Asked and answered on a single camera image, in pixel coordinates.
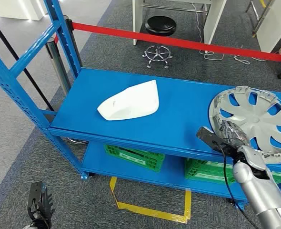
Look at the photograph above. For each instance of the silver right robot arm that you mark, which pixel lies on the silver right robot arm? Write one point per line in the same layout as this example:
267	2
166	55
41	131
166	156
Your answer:
261	196

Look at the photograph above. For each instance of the black round stool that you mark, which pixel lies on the black round stool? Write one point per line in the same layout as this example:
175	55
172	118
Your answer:
160	26

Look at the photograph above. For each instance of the white plastic mirror cover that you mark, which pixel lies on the white plastic mirror cover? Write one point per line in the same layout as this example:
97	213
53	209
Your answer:
131	101

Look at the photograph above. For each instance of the black barrier belt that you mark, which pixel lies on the black barrier belt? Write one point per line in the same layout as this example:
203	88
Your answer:
33	80

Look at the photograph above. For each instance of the green plastic crate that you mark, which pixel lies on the green plastic crate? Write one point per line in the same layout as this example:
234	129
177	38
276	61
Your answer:
207	172
135	156

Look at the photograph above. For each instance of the red barrier belt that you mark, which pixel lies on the red barrier belt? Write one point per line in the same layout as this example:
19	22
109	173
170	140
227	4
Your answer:
178	42

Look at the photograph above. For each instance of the clear plastic hand wrap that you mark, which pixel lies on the clear plastic hand wrap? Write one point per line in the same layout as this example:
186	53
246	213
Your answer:
236	134

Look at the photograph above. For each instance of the black stanchion post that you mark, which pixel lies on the black stanchion post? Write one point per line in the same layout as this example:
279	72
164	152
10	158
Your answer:
74	44

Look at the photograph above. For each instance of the chrome stanchion post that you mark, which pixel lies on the chrome stanchion post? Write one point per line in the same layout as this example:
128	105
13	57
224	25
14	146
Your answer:
58	66

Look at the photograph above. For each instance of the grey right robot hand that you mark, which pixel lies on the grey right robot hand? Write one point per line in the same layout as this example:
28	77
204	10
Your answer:
233	136

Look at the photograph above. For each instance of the white desk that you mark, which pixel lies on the white desk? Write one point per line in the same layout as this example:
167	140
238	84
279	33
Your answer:
214	19

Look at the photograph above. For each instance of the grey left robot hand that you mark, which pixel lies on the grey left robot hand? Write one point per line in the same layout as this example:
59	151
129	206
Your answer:
44	215

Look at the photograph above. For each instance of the white display platform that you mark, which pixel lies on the white display platform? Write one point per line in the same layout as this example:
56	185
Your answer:
12	8

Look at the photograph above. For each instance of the silver plastic wheel hubcap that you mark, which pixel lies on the silver plastic wheel hubcap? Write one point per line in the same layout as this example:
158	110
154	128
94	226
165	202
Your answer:
257	120

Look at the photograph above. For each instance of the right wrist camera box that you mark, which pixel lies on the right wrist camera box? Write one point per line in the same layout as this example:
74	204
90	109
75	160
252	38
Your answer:
206	136

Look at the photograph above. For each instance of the blue metal shelf rack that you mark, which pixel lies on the blue metal shelf rack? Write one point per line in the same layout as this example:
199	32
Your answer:
178	110

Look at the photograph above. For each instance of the white cabinet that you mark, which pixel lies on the white cabinet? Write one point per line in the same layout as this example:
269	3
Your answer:
273	25

